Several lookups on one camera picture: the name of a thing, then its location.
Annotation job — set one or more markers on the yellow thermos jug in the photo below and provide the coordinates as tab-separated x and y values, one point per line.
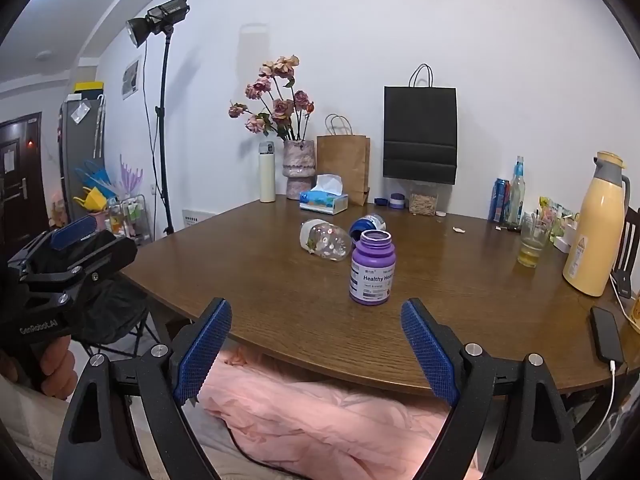
597	230

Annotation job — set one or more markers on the colourful snack packets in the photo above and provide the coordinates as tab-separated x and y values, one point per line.
555	217

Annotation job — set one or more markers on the black cloth chair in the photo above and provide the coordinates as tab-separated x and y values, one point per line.
112	310

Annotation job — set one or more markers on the purple supplement bottle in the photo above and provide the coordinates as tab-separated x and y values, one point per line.
371	275

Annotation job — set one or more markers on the clear jar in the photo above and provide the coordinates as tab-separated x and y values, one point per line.
325	241

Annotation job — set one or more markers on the blue tissue box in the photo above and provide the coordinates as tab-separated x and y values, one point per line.
324	201

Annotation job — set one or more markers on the small purple jar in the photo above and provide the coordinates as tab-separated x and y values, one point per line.
398	201

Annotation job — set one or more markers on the white storage rack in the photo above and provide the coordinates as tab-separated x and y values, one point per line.
131	220

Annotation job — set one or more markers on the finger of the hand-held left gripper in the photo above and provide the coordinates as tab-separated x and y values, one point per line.
75	232
85	272

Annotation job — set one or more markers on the white thermos bottle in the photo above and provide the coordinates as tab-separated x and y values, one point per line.
267	175

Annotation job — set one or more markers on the glass of yellow drink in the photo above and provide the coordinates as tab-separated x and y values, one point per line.
531	250

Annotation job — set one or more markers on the brown paper bag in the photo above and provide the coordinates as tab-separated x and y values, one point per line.
344	165

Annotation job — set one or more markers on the white cloth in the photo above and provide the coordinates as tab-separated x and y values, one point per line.
30	435

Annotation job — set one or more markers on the pink blanket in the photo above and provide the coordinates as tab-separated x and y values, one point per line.
320	410

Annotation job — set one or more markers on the clear bottle with blue cap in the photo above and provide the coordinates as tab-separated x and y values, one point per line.
366	225

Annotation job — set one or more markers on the grey refrigerator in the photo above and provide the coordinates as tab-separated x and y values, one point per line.
75	150

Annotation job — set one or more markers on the dried pink flower bouquet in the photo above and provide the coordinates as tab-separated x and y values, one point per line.
280	105

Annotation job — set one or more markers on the glass bottle with blue label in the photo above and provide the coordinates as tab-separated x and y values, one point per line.
516	195

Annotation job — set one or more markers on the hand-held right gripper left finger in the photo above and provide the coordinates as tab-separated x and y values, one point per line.
200	360

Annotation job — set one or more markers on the pink speckled vase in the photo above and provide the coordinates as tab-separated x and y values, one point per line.
298	165

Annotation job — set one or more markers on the black smartphone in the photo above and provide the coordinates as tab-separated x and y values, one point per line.
607	335

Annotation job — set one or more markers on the dark brown door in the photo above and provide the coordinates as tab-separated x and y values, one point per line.
20	185

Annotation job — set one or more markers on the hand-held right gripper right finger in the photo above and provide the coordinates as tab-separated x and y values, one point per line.
431	352

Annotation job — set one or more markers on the dark wooden chair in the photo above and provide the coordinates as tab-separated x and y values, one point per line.
629	250

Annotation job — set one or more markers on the blue drink can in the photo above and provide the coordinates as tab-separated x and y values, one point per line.
498	202

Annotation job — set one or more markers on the black paper bag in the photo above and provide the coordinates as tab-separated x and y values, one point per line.
420	130

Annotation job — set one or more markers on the studio light on stand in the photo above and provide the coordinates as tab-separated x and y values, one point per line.
161	10

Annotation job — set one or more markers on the person's left hand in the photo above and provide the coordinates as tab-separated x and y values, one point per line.
59	367

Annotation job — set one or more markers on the glass jar of grains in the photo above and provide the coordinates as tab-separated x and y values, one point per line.
423	203

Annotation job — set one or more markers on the yellow and black box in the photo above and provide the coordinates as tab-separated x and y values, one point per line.
89	86

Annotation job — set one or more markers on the blue plastic hangers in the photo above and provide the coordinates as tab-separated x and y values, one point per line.
97	177

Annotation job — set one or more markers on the wall picture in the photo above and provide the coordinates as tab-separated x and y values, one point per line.
130	79

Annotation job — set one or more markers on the purple plastic hangers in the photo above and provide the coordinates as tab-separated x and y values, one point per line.
130	180

